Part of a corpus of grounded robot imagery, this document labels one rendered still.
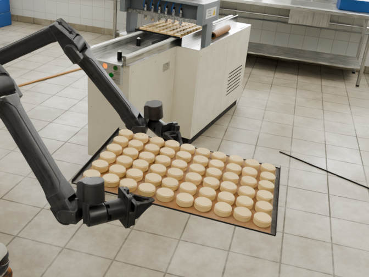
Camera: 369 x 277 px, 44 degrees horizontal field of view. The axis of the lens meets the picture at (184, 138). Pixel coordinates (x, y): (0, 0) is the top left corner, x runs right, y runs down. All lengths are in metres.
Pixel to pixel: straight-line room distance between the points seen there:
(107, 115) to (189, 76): 0.77
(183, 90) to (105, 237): 1.44
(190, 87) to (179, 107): 0.20
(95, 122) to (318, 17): 3.63
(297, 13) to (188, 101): 2.80
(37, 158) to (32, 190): 2.00
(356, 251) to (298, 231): 0.36
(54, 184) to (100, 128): 2.10
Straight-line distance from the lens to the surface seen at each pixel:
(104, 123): 3.30
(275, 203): 1.45
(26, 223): 2.96
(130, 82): 3.09
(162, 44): 3.43
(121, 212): 1.27
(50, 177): 1.26
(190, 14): 3.63
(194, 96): 3.67
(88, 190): 1.21
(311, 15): 6.14
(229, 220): 1.32
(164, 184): 1.38
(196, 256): 2.72
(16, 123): 1.27
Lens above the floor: 1.73
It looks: 25 degrees down
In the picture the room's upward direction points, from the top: 5 degrees clockwise
